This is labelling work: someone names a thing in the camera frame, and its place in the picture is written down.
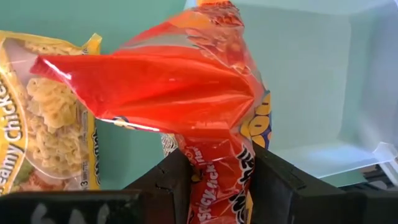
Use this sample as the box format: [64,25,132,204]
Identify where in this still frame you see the red Saucy Noods pack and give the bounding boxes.
[30,0,274,224]

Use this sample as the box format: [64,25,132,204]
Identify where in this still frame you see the red snack packets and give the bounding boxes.
[0,0,369,191]

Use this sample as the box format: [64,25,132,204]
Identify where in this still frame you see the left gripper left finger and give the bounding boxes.
[0,148,193,224]

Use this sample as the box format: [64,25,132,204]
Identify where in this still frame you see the yellow creamy chicken noodle pack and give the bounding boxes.
[0,30,103,196]

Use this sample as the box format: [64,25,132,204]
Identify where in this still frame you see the clear plastic bin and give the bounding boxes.
[183,0,398,187]

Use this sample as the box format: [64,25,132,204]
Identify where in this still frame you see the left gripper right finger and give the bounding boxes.
[250,141,398,224]

